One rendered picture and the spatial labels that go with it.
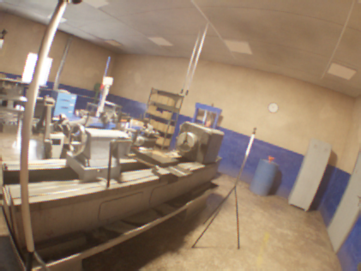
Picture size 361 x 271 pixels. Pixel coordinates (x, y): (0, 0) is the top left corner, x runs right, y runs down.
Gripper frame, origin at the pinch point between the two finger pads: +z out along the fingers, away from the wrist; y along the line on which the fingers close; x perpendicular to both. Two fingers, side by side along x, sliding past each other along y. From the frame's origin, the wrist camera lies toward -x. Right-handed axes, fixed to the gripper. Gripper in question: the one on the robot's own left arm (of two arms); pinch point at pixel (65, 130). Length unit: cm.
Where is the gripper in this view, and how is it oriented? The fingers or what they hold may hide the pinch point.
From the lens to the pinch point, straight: 156.7
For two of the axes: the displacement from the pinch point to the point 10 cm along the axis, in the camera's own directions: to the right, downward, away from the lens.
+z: 8.1, 3.1, -5.0
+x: -2.8, 9.5, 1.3
